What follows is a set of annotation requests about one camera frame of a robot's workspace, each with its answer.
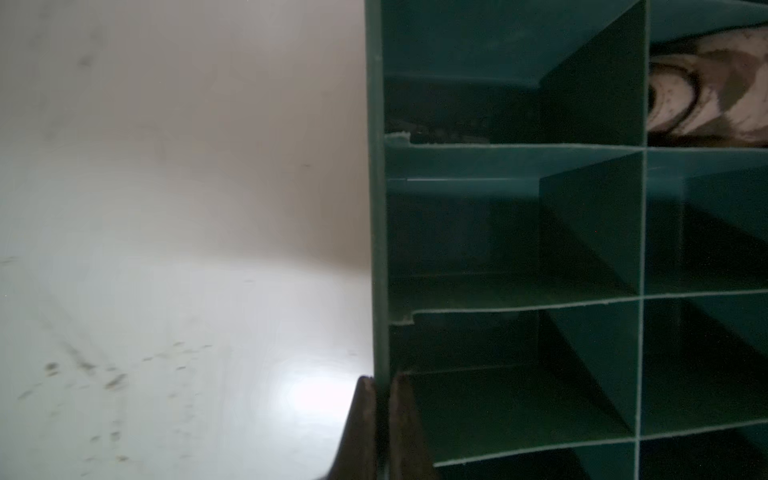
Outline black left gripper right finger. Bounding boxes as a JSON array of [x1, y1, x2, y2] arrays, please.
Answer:
[[388, 373, 440, 480]]

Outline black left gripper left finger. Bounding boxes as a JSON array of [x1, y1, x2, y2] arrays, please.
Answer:
[[326, 376, 378, 480]]

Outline green plastic organizer tray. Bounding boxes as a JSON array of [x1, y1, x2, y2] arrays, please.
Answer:
[[365, 1, 767, 479]]

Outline beige argyle sock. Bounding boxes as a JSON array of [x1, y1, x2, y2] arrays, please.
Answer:
[[646, 24, 767, 148]]

